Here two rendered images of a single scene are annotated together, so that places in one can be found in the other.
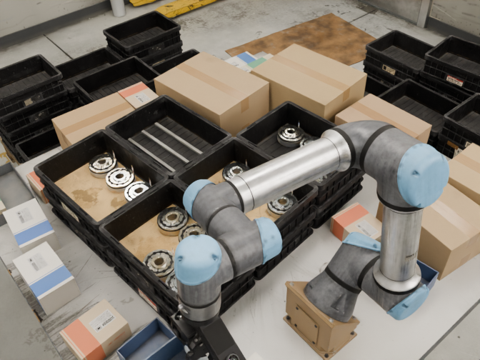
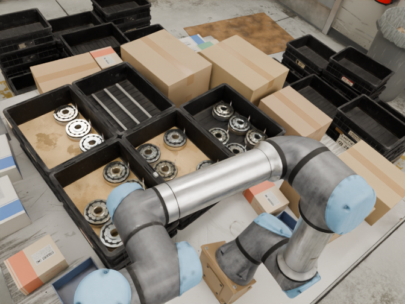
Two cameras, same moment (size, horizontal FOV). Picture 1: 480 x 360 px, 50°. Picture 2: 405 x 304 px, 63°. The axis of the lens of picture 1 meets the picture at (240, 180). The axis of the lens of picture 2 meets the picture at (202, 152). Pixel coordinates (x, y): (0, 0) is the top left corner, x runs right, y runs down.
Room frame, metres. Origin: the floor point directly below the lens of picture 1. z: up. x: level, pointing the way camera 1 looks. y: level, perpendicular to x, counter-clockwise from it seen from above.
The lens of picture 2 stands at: (0.39, -0.01, 1.95)
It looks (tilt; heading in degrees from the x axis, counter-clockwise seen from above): 51 degrees down; 354
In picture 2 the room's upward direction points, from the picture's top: 10 degrees clockwise
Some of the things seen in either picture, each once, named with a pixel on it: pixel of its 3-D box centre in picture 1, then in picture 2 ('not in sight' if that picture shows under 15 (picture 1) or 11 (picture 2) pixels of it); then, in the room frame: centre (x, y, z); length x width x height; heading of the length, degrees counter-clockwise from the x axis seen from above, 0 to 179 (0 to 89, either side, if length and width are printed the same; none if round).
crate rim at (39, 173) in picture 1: (100, 174); (60, 125); (1.29, 0.48, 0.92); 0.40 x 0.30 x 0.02; 44
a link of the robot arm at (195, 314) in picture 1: (198, 299); not in sight; (0.51, 0.08, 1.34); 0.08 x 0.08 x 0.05
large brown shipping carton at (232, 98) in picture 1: (212, 99); (165, 70); (1.87, 0.11, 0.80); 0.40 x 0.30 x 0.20; 45
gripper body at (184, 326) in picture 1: (198, 321); not in sight; (0.51, 0.09, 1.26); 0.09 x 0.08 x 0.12; 36
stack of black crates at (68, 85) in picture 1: (94, 91); (78, 44); (2.72, 0.88, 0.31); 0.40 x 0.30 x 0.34; 128
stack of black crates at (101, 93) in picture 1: (125, 112); (99, 65); (2.40, 0.64, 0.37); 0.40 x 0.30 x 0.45; 128
